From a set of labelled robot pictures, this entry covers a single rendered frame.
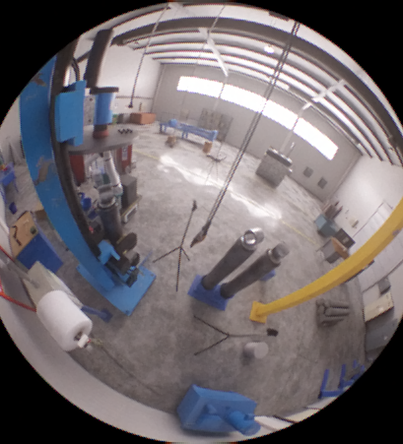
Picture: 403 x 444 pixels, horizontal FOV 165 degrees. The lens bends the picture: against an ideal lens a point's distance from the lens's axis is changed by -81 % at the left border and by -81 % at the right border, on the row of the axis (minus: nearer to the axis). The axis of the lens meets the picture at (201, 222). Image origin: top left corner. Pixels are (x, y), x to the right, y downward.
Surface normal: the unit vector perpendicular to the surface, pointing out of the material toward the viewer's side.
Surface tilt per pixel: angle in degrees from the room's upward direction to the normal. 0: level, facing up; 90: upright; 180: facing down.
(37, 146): 90
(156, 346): 0
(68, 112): 90
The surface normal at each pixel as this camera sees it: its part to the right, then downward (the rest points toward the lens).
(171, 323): 0.29, -0.67
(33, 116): 0.88, 0.47
